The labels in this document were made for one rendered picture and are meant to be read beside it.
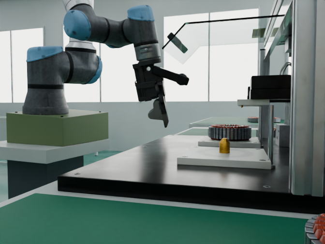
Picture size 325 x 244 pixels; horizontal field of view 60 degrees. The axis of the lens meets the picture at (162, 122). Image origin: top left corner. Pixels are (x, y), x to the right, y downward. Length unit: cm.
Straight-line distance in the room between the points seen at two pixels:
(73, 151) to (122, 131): 484
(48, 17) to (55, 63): 588
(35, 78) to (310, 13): 85
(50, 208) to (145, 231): 13
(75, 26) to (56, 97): 29
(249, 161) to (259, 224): 18
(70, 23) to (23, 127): 39
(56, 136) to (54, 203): 57
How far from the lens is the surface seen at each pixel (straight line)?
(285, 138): 75
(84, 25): 83
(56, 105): 101
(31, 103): 102
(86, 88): 612
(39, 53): 102
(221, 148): 53
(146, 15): 85
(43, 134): 97
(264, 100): 51
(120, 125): 577
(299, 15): 35
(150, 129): 554
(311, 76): 35
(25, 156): 92
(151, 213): 33
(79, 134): 97
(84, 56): 108
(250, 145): 71
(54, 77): 102
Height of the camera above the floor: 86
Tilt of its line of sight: 3 degrees down
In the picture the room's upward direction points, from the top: straight up
